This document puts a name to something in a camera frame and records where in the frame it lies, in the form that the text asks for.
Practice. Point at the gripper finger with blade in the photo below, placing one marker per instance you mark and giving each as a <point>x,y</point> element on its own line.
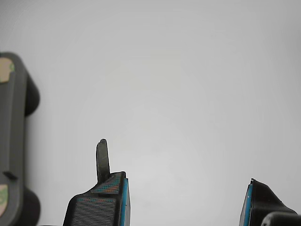
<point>94,207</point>

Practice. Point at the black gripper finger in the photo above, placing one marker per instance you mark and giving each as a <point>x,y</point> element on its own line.
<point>261,202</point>

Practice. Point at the tan protective film strip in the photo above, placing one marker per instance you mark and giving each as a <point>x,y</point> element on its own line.
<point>4,70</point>
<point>2,197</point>

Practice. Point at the grey fixture with black legs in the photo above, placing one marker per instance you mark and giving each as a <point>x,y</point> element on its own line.
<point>16,117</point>

